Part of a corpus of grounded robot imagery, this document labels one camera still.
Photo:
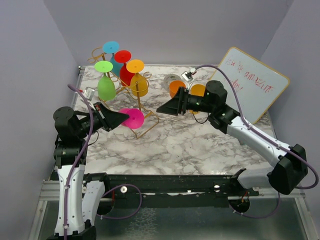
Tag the orange wine glass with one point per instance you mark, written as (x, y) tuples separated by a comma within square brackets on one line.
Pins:
[(174, 87)]

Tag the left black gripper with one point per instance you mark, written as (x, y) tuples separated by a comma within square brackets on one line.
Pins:
[(109, 119)]

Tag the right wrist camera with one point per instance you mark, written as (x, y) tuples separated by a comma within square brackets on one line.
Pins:
[(188, 76)]

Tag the yellow framed whiteboard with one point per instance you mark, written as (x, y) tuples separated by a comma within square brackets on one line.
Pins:
[(257, 85)]

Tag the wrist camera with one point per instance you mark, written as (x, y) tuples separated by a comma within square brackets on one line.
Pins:
[(88, 93), (188, 76)]

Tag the clear tape roll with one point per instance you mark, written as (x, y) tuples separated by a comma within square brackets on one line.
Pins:
[(168, 79)]

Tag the pink wine glass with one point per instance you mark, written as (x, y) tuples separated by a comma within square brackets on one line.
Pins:
[(136, 118)]

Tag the red wine glass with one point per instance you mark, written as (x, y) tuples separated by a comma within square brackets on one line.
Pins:
[(122, 57)]

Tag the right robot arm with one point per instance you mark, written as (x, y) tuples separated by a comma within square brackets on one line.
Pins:
[(287, 163)]

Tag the gold wire glass rack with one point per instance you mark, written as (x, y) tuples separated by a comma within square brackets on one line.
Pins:
[(151, 119)]

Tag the cyan wine glass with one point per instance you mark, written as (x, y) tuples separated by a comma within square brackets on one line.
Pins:
[(112, 47)]

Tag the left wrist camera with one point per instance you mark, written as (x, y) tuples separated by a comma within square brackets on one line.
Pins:
[(88, 93)]

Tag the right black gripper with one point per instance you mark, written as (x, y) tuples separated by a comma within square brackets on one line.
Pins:
[(176, 106)]

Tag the green wine glass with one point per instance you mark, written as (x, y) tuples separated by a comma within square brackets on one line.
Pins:
[(105, 87)]

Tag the yellow wine glass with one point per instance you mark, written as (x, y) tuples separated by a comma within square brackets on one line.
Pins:
[(138, 84), (198, 90)]

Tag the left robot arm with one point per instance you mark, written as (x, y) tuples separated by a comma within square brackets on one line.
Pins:
[(79, 193)]

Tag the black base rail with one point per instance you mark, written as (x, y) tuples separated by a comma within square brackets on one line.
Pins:
[(169, 191)]

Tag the yellow wine glass front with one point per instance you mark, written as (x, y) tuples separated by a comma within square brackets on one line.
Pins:
[(198, 90)]

